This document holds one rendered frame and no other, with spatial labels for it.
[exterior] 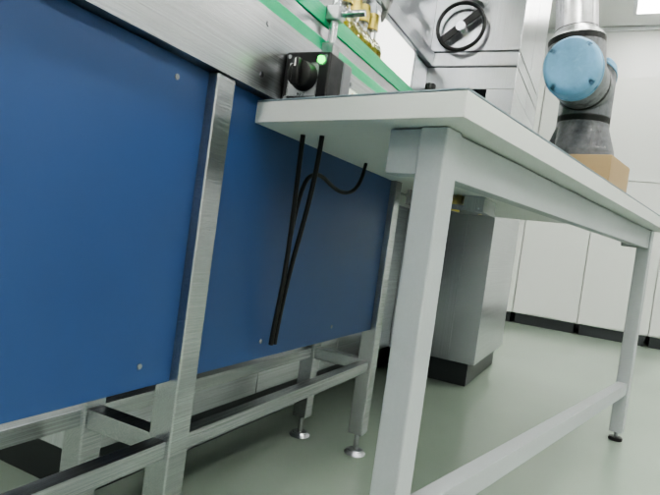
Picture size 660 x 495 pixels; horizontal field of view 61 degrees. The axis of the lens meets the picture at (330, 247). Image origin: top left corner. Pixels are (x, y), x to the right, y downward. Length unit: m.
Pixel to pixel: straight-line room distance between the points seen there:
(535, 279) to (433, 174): 4.41
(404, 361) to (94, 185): 0.43
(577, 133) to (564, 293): 3.76
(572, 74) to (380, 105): 0.63
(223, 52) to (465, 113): 0.33
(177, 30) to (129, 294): 0.32
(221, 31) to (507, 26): 1.88
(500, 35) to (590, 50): 1.28
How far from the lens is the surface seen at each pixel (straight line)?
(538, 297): 5.12
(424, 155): 0.74
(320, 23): 1.08
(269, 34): 0.89
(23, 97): 0.62
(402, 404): 0.75
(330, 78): 0.89
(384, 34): 2.04
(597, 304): 5.09
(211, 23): 0.79
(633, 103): 5.27
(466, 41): 2.57
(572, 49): 1.31
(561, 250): 5.10
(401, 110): 0.72
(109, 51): 0.69
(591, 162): 1.35
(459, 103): 0.68
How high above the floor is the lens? 0.56
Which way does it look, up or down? 2 degrees down
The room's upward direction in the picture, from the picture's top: 8 degrees clockwise
